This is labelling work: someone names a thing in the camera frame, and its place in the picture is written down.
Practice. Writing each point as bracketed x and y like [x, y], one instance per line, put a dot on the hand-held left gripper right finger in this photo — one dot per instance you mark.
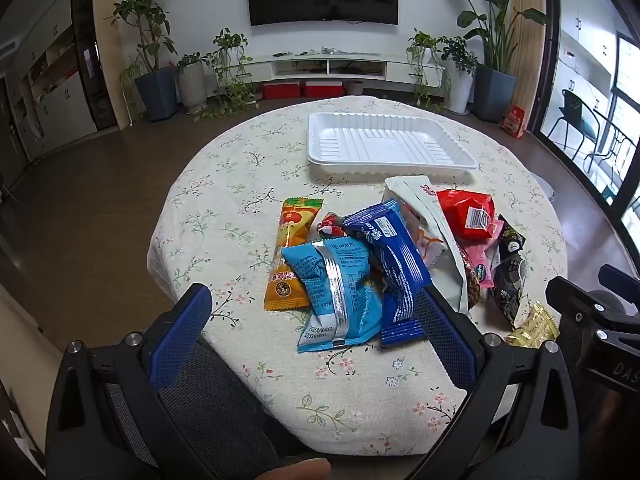
[445, 330]

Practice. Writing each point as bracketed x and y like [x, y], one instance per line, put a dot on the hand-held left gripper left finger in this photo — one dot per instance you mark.
[180, 330]

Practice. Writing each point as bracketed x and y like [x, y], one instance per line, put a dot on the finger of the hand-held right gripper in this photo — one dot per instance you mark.
[575, 300]
[620, 277]

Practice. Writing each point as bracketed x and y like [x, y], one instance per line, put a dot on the gold snack packet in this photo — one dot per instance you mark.
[532, 327]

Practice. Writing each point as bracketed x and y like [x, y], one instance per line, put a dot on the brown red chocolate packet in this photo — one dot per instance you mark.
[472, 285]

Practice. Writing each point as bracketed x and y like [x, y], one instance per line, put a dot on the large white snack packet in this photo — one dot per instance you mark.
[450, 270]

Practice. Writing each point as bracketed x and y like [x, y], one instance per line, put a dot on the black patterned snack packet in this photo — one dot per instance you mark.
[510, 285]

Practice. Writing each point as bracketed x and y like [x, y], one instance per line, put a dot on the pink snack packet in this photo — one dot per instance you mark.
[475, 252]

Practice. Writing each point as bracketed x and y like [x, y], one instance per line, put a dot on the dark blue snack packet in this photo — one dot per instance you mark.
[395, 260]

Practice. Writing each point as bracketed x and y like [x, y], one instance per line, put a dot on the clear packet with orange print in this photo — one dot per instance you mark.
[425, 245]

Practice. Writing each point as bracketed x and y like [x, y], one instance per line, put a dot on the light blue snack packet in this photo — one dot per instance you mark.
[330, 290]

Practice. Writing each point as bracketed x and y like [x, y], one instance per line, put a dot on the orange snack packet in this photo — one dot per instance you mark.
[290, 230]

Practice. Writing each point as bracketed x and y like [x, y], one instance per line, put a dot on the small red white snack packet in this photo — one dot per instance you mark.
[331, 227]

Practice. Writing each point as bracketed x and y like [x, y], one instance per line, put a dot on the white plastic tray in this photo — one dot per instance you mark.
[380, 145]

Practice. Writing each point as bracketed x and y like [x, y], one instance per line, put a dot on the person's left hand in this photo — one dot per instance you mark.
[300, 471]

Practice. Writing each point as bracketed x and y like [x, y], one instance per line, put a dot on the white trash can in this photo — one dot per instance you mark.
[542, 187]

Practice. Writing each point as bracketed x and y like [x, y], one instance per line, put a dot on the black chair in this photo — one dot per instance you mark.
[575, 120]

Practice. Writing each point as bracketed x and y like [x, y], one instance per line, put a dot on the red box on floor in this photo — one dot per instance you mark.
[514, 122]

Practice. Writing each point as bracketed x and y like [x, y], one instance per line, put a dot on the large leafy plant dark pot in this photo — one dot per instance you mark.
[492, 92]

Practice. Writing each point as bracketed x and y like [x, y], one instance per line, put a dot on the tall plant in dark pot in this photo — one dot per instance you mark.
[155, 95]

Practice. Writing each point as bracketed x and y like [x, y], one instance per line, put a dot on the bushy plant in white pot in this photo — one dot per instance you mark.
[459, 85]

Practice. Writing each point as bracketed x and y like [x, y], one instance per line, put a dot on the plant in ribbed white pot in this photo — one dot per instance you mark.
[192, 85]

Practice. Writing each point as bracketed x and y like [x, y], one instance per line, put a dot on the small grey pot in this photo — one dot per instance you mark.
[355, 88]

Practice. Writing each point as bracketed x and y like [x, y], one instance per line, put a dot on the red storage box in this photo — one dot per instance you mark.
[324, 89]
[281, 91]

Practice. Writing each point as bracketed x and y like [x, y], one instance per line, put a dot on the trailing vine plant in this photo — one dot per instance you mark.
[230, 60]

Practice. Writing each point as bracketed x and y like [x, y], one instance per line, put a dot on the hanging vine plant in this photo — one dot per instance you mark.
[422, 45]

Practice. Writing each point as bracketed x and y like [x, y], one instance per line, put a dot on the white television cabinet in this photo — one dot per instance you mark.
[310, 65]

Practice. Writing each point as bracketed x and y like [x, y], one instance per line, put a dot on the wall storage cabinet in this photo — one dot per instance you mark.
[55, 90]

